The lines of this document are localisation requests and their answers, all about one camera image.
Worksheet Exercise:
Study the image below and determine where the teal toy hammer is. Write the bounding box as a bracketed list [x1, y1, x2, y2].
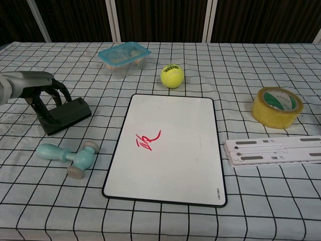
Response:
[36, 141, 100, 180]

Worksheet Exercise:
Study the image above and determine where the yellow tennis ball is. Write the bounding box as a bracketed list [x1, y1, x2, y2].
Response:
[160, 63, 185, 89]

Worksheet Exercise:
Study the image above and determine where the black grid checkered tablecloth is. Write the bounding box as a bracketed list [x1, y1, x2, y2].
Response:
[0, 41, 321, 241]

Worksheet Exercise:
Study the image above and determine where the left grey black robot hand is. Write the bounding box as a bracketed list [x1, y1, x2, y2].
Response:
[11, 71, 72, 126]

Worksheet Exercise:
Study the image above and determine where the white folding plastic stand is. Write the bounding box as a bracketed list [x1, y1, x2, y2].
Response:
[223, 135, 321, 168]

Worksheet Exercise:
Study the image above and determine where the white dry-erase board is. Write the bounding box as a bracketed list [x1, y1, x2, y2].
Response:
[101, 94, 228, 208]

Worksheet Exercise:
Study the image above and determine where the yellow clear packing tape roll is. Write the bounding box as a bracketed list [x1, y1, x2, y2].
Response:
[251, 86, 304, 130]

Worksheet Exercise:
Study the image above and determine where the black whiteboard eraser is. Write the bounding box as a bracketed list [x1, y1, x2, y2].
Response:
[40, 97, 92, 136]

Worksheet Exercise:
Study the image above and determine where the dark slatted partition panel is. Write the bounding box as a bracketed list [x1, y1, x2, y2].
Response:
[34, 0, 116, 43]
[207, 0, 321, 44]
[0, 0, 51, 47]
[114, 0, 213, 43]

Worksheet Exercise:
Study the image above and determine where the clear box with blue lid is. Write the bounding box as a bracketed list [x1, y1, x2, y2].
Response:
[97, 41, 152, 77]

